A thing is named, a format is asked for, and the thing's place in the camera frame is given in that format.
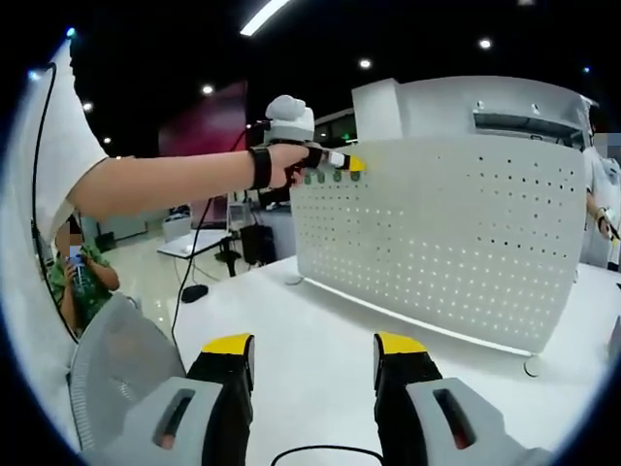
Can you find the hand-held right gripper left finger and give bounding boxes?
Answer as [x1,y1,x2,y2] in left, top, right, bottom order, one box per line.
[104,332,257,466]

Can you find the black case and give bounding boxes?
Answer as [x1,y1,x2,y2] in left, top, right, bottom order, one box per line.
[241,224,277,267]

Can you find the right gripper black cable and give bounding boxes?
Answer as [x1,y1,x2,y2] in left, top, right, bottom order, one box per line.
[270,445,385,466]

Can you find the black wrist strap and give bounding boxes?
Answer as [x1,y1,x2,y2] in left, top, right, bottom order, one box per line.
[247,146,273,190]

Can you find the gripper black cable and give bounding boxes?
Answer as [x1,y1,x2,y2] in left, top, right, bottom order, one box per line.
[169,120,271,341]
[270,445,385,466]

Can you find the person's left hand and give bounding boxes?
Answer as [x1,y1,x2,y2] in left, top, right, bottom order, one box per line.
[268,143,312,189]

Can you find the long thin black cable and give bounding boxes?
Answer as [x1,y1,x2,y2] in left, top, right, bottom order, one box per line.
[29,61,82,344]

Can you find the black computer mouse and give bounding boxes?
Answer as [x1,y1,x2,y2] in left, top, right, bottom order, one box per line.
[181,283,210,305]

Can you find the round ceiling spotlights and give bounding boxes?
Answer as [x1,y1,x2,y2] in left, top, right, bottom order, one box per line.
[81,37,593,146]

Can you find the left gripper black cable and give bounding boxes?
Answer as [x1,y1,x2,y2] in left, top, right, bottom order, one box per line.
[169,120,271,341]

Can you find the ceiling light strip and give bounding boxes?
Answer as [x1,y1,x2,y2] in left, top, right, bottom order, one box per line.
[240,0,292,36]

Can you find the large red wall display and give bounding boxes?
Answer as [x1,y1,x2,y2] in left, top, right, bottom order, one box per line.
[157,80,248,156]

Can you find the white side table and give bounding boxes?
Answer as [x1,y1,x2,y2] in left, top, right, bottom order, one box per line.
[156,227,244,279]

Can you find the grey mesh office chair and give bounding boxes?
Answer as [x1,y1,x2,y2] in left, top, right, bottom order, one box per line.
[67,292,189,452]

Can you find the white perforated mounting plate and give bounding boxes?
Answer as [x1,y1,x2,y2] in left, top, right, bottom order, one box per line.
[283,135,588,378]

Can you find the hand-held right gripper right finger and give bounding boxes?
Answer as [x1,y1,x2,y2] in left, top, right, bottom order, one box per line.
[372,331,554,466]

